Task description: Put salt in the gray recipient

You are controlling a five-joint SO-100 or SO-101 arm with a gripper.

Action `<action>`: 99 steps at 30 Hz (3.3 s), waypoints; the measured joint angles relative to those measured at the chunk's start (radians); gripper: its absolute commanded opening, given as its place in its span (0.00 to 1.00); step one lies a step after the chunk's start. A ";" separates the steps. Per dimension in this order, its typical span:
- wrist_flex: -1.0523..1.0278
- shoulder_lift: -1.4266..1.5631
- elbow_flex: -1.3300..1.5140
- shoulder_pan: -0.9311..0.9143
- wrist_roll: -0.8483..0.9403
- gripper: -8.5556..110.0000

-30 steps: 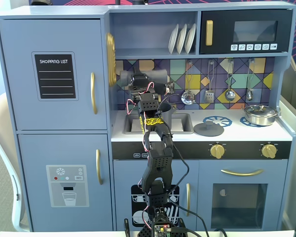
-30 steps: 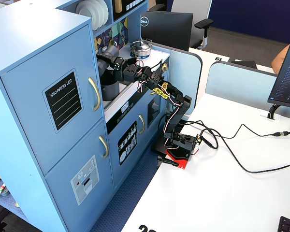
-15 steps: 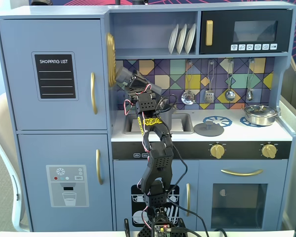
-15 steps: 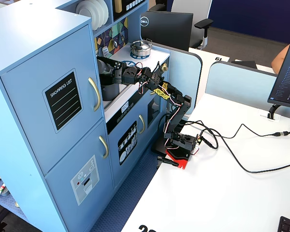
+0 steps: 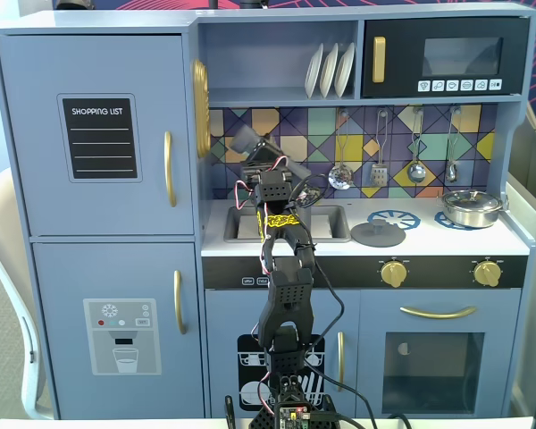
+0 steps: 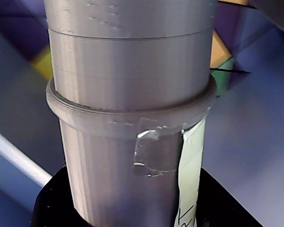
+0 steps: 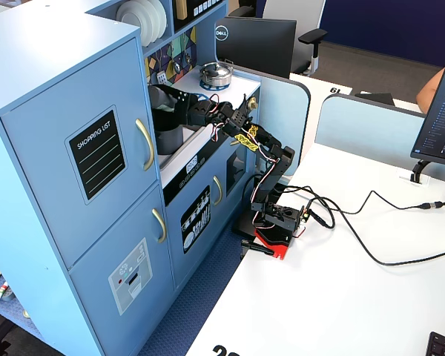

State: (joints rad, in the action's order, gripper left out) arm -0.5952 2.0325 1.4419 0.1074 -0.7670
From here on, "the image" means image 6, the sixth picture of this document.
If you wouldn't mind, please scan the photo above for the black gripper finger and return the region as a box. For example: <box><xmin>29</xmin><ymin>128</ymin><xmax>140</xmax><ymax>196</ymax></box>
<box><xmin>32</xmin><ymin>165</ymin><xmax>93</xmax><ymax>227</ymax></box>
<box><xmin>194</xmin><ymin>167</ymin><xmax>260</xmax><ymax>227</ymax></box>

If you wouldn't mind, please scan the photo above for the grey salt shaker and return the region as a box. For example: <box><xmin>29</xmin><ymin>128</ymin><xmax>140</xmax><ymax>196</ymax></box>
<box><xmin>44</xmin><ymin>0</ymin><xmax>218</xmax><ymax>227</ymax></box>

